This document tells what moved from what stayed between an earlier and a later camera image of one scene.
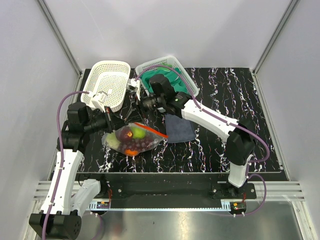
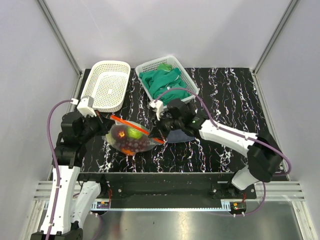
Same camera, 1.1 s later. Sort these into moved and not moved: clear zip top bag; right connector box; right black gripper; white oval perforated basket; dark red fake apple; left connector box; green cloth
Moved: dark red fake apple; right black gripper; clear zip top bag
Not moved: right connector box; left connector box; green cloth; white oval perforated basket
